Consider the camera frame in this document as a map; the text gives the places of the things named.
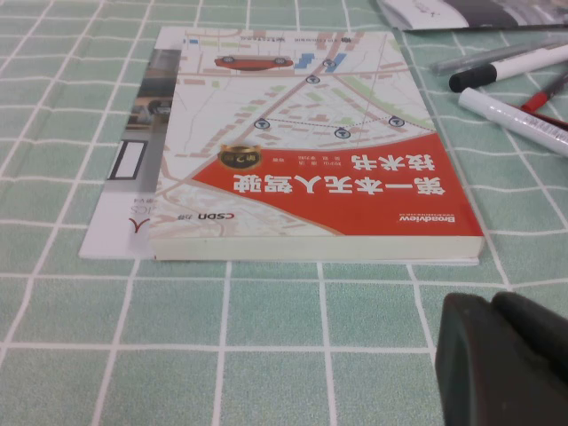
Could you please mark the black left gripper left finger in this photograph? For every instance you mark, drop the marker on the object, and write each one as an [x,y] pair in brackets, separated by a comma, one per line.
[497,368]

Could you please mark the red map cover book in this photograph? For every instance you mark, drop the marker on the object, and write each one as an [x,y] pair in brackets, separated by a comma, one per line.
[319,186]

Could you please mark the white capped pen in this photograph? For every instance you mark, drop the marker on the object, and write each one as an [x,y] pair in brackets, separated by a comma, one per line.
[510,116]

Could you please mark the green checked tablecloth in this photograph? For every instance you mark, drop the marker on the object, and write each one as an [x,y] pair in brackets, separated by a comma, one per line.
[266,333]

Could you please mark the silver pen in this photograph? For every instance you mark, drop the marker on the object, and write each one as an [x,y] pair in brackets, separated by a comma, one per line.
[488,55]

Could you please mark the white marker with two black caps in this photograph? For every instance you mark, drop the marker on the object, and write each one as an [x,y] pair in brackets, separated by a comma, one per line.
[510,66]

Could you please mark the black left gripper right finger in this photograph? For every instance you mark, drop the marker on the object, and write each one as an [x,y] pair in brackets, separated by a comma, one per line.
[537,324]

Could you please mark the red and black pen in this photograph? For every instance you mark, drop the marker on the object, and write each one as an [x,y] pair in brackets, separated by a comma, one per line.
[539,100]

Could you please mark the white brochure with red logo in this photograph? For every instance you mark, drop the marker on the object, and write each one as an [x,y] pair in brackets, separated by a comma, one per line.
[128,177]

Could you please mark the photo cover brochure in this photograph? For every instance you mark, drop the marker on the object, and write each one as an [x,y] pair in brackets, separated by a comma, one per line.
[510,11]

